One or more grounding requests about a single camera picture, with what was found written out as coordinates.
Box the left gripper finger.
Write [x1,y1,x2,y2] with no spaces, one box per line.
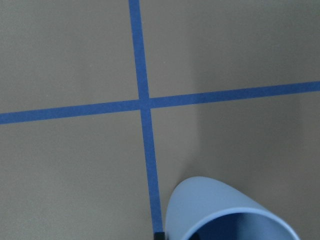
[153,231,165,240]

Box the blue plastic cup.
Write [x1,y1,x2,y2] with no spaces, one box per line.
[165,176,300,240]

